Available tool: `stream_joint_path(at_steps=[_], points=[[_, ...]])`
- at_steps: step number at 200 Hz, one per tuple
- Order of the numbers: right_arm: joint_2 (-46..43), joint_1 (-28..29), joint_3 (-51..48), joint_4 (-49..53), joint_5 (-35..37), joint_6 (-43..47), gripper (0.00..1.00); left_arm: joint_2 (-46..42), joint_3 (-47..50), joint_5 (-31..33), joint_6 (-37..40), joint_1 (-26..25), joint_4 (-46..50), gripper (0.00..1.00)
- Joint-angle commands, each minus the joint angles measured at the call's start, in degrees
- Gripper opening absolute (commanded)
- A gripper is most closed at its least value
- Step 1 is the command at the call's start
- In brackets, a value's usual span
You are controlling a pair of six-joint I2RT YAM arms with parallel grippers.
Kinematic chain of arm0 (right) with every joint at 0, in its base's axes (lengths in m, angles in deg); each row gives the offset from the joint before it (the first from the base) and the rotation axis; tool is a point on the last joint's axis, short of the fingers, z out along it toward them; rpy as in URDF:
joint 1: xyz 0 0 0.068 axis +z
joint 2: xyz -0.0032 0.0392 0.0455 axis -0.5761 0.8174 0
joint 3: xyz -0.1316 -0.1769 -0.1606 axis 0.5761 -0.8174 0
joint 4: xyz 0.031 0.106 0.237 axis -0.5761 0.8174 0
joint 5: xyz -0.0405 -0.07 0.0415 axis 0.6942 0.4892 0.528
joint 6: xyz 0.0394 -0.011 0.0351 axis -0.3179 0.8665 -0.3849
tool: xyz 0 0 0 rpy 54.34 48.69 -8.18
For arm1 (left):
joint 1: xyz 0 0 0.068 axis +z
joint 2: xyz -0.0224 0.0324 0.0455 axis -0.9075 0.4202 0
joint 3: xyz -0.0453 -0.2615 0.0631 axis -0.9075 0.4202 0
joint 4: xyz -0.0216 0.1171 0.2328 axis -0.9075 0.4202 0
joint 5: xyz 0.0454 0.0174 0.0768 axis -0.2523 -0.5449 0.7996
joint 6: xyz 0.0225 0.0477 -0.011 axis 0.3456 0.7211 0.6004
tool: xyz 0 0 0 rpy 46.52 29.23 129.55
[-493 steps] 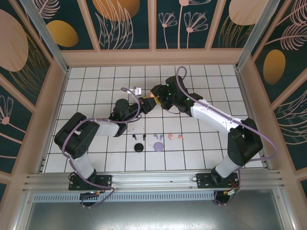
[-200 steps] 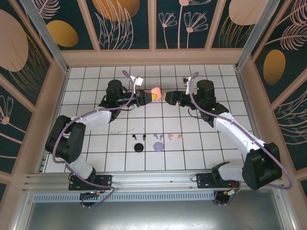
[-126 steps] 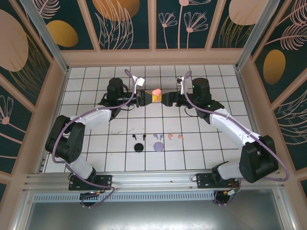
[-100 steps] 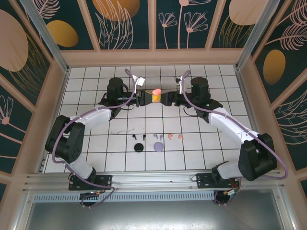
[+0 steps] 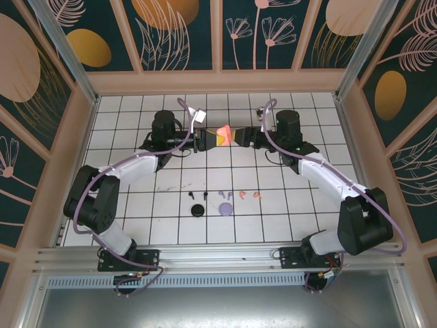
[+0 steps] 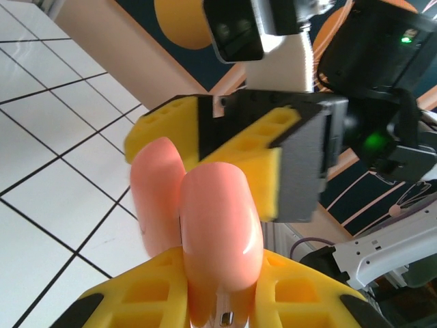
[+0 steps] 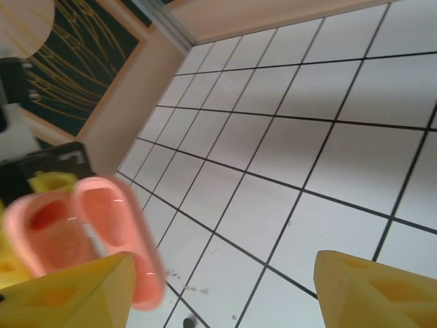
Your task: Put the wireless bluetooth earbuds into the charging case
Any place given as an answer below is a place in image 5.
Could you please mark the pink earbud charging case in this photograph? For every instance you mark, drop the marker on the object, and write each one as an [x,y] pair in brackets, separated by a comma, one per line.
[225,131]

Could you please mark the purple earbud charging case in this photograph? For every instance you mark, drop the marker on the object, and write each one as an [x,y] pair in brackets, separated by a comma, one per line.
[225,209]

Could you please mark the black earbud charging case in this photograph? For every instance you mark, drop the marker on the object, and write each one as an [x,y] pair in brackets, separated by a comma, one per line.
[197,210]

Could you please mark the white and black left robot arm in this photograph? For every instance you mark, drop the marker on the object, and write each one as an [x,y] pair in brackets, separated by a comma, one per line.
[136,169]

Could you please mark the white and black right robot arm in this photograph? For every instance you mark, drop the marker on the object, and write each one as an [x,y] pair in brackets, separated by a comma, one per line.
[324,177]

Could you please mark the grey metal sheet panel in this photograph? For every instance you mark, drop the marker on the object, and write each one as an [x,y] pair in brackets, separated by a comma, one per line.
[218,307]

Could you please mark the aluminium side rail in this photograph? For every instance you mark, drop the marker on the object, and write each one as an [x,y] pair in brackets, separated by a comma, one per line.
[349,136]

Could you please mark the aluminium frame post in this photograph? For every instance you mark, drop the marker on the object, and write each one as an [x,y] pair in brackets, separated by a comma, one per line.
[364,51]
[70,58]

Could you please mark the aluminium mounting rail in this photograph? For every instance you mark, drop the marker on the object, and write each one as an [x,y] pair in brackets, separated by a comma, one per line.
[218,256]

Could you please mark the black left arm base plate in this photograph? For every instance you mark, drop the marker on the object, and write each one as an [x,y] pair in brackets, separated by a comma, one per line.
[150,259]

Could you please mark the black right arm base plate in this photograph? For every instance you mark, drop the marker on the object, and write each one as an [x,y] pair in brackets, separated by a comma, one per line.
[290,258]

